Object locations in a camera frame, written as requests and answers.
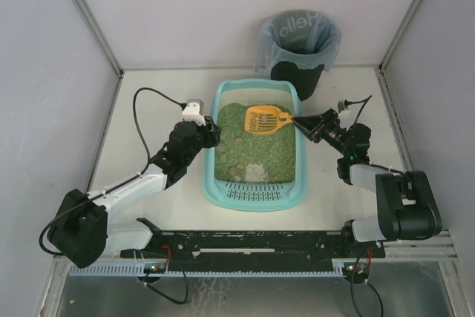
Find orange litter scoop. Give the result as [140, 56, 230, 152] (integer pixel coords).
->
[244, 105, 293, 135]

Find teal cat litter box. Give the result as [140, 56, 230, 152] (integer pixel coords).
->
[203, 79, 308, 212]

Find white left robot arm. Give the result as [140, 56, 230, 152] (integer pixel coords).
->
[39, 116, 221, 268]

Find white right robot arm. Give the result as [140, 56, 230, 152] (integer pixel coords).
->
[203, 105, 442, 243]

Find green litter pellets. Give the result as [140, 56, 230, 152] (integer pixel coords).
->
[214, 103, 296, 183]

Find black trash bin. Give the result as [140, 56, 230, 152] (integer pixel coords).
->
[270, 62, 324, 101]

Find blue plastic bin liner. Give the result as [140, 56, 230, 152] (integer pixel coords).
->
[254, 10, 342, 75]

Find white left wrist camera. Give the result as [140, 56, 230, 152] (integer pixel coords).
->
[182, 99, 206, 126]

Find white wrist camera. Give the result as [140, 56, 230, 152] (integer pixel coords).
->
[337, 99, 353, 114]
[182, 99, 206, 126]

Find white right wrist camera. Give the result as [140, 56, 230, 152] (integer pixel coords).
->
[337, 99, 353, 114]

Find black left camera cable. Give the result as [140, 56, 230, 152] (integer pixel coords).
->
[132, 87, 189, 169]

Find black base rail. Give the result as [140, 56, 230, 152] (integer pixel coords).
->
[120, 230, 385, 263]

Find aluminium frame post left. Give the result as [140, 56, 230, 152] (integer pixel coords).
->
[71, 0, 123, 79]

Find aluminium frame post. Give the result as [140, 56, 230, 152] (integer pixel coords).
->
[379, 0, 424, 71]
[71, 0, 123, 79]

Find aluminium frame post right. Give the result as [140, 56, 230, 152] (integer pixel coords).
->
[379, 0, 424, 71]

